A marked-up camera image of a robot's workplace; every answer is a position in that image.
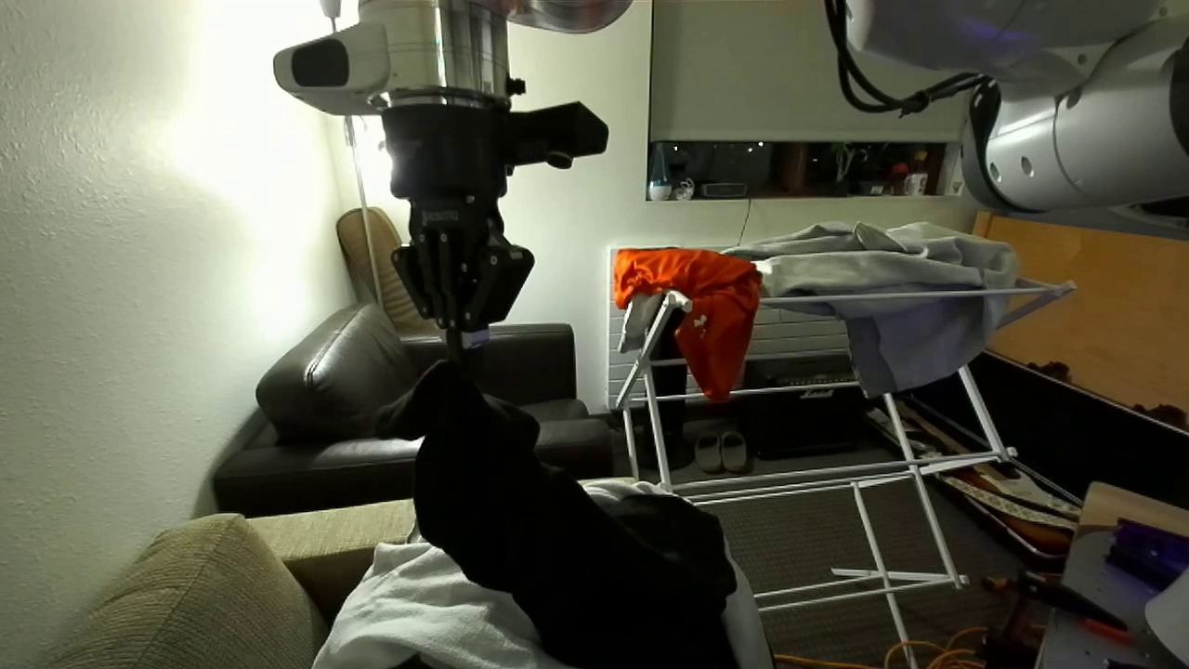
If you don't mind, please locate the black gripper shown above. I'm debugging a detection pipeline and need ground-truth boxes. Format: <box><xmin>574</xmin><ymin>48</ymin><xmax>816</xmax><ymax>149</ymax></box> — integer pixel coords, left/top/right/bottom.
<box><xmin>381</xmin><ymin>105</ymin><xmax>529</xmax><ymax>332</ymax></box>

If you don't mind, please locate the black shirt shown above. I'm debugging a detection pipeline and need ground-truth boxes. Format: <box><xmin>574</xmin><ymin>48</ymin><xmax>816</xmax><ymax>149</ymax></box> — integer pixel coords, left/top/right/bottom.
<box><xmin>406</xmin><ymin>360</ymin><xmax>736</xmax><ymax>669</ymax></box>

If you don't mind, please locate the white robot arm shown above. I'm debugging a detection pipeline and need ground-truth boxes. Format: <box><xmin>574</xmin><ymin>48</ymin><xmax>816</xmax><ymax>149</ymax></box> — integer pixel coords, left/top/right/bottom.
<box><xmin>304</xmin><ymin>0</ymin><xmax>1185</xmax><ymax>332</ymax></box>

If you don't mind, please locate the orange shirt on rack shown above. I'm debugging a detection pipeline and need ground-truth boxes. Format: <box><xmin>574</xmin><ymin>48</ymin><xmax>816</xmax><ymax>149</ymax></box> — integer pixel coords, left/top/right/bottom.
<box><xmin>611</xmin><ymin>244</ymin><xmax>761</xmax><ymax>400</ymax></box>

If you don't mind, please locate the white shirt on couch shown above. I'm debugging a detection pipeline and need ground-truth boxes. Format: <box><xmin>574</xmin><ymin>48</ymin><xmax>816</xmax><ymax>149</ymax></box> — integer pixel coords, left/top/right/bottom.
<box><xmin>313</xmin><ymin>478</ymin><xmax>771</xmax><ymax>669</ymax></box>

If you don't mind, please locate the white floor lamp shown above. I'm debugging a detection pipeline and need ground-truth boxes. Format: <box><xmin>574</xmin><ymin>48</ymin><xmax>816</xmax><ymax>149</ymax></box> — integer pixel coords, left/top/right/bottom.
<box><xmin>318</xmin><ymin>0</ymin><xmax>381</xmax><ymax>305</ymax></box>

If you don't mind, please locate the black leather armchair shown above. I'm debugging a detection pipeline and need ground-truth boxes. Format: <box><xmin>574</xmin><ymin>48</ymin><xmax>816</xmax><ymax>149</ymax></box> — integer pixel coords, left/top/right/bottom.
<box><xmin>211</xmin><ymin>305</ymin><xmax>615</xmax><ymax>515</ymax></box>

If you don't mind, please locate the white clothes drying rack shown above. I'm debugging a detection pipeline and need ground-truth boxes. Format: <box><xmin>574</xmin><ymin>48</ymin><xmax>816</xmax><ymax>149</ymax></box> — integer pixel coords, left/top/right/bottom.
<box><xmin>611</xmin><ymin>280</ymin><xmax>1074</xmax><ymax>613</ymax></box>

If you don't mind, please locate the grey sweatshirt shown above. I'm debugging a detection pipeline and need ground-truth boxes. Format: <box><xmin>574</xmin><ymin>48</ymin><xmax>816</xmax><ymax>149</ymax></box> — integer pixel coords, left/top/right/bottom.
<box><xmin>736</xmin><ymin>222</ymin><xmax>1019</xmax><ymax>393</ymax></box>

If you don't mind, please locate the light wooden board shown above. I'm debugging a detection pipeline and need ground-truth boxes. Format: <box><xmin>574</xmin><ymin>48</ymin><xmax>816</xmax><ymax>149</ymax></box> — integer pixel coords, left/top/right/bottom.
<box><xmin>973</xmin><ymin>212</ymin><xmax>1189</xmax><ymax>412</ymax></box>

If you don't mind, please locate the wall shelf with items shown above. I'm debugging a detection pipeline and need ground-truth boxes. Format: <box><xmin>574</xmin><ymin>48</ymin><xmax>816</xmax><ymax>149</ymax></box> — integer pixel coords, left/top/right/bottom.
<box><xmin>642</xmin><ymin>142</ymin><xmax>958</xmax><ymax>201</ymax></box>

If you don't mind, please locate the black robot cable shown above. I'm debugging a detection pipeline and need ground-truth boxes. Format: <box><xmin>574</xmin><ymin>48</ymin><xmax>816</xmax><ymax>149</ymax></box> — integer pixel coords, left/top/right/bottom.
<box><xmin>821</xmin><ymin>0</ymin><xmax>995</xmax><ymax>121</ymax></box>

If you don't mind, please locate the orange cable on floor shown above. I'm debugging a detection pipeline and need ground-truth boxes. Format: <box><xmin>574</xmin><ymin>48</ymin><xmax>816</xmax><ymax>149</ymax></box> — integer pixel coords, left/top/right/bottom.
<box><xmin>771</xmin><ymin>626</ymin><xmax>995</xmax><ymax>669</ymax></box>

